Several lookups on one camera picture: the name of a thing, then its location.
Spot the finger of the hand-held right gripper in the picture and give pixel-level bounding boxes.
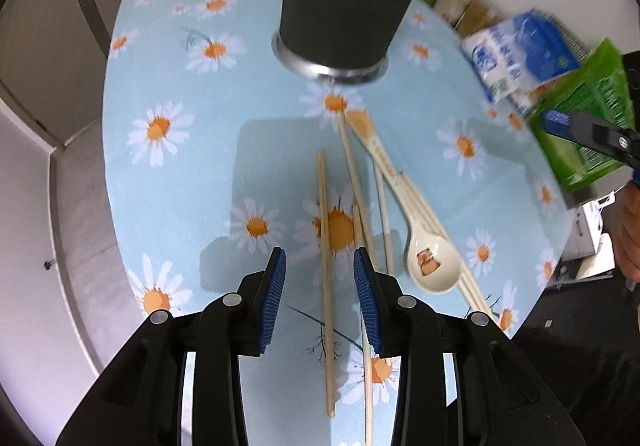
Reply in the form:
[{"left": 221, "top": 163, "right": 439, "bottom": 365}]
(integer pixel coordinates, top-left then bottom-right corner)
[{"left": 542, "top": 108, "right": 640, "bottom": 187}]

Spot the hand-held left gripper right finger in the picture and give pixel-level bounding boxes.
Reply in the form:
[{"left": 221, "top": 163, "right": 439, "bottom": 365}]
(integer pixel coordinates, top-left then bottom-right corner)
[{"left": 353, "top": 247, "right": 586, "bottom": 446}]

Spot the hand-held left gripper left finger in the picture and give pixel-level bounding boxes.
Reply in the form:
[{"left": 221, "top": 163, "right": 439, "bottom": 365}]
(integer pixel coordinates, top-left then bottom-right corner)
[{"left": 56, "top": 247, "right": 287, "bottom": 446}]

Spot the cream spoon with picture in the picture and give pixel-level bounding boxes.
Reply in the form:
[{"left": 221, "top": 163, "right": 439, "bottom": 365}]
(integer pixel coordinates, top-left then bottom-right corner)
[{"left": 347, "top": 110, "right": 462, "bottom": 293}]

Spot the black utensil holder cup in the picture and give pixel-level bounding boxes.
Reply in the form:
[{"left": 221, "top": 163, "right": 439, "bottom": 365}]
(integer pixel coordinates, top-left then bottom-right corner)
[{"left": 271, "top": 0, "right": 448, "bottom": 87}]

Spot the person's right hand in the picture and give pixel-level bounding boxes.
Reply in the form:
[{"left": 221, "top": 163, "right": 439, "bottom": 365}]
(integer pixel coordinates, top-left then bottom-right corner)
[{"left": 615, "top": 186, "right": 640, "bottom": 283}]

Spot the green packet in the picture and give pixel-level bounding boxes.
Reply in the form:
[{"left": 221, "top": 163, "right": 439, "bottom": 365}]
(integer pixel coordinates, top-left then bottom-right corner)
[{"left": 530, "top": 38, "right": 640, "bottom": 192}]

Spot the white box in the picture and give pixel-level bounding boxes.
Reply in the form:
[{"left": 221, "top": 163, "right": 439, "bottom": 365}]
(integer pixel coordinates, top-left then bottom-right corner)
[{"left": 565, "top": 196, "right": 616, "bottom": 259}]

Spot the white and blue salt bag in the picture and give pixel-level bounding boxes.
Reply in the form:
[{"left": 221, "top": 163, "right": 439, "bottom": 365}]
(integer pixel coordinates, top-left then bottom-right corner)
[{"left": 460, "top": 10, "right": 583, "bottom": 104}]

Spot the blue daisy print tablecloth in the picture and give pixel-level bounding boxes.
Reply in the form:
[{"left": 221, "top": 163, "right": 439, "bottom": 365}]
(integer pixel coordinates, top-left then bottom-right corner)
[{"left": 101, "top": 0, "right": 576, "bottom": 446}]

